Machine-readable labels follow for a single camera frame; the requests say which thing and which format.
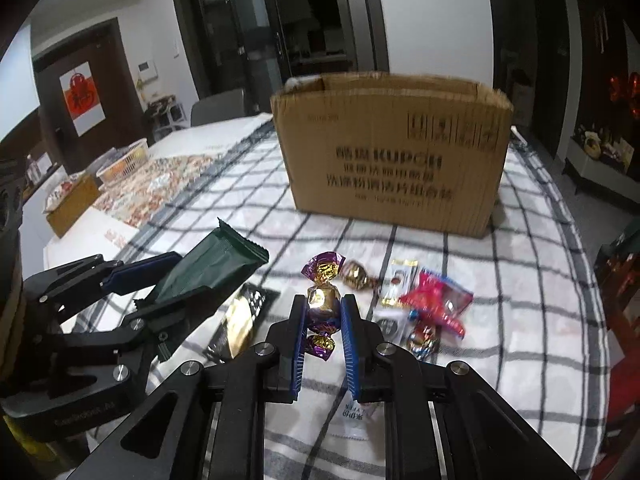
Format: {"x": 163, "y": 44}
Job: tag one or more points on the small white grey packet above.
{"x": 390, "y": 324}

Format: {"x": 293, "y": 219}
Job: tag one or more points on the colourful foil candy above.
{"x": 424, "y": 342}

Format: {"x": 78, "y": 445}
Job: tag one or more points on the white plastic basket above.
{"x": 127, "y": 157}

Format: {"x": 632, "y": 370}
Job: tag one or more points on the white wall panel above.
{"x": 147, "y": 71}

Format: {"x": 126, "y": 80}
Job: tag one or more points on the tile patterned tablecloth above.
{"x": 165, "y": 185}

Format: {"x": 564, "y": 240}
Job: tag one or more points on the grey checked cloth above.
{"x": 500, "y": 310}

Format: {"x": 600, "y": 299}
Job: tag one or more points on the dark green snack packet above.
{"x": 215, "y": 260}

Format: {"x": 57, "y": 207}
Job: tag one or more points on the grey dining chair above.
{"x": 217, "y": 107}

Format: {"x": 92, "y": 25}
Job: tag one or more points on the red snack packet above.
{"x": 440, "y": 297}

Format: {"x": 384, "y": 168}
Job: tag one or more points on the dark wooden door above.
{"x": 120, "y": 70}

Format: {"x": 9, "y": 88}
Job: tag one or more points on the bunch of red foil balloons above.
{"x": 625, "y": 95}

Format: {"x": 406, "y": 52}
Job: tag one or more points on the glass sliding door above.
{"x": 235, "y": 25}

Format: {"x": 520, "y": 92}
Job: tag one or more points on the black gold snack packet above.
{"x": 240, "y": 322}

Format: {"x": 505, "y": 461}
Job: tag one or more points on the white printed sachet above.
{"x": 357, "y": 417}

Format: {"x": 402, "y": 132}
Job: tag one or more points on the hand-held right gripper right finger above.
{"x": 351, "y": 350}

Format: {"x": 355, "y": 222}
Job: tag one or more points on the large cardboard box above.
{"x": 390, "y": 160}

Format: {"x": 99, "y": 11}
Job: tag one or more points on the white storage rack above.
{"x": 165, "y": 115}

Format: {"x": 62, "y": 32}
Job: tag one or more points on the yellow round bowl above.
{"x": 593, "y": 145}

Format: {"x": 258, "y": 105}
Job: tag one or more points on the dark red chair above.
{"x": 622, "y": 320}

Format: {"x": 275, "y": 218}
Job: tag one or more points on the red paper door decoration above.
{"x": 82, "y": 97}

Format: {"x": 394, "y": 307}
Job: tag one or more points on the purple gold candy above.
{"x": 323, "y": 300}

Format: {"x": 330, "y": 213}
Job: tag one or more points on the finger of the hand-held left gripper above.
{"x": 135, "y": 272}
{"x": 185, "y": 312}

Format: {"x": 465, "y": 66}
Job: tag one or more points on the white gold snack stick packet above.
{"x": 399, "y": 277}

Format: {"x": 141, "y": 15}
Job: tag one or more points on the small cardboard box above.
{"x": 70, "y": 215}

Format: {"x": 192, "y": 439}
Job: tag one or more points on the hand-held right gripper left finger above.
{"x": 298, "y": 345}

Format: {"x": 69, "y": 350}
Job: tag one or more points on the white low sideboard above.
{"x": 600, "y": 175}

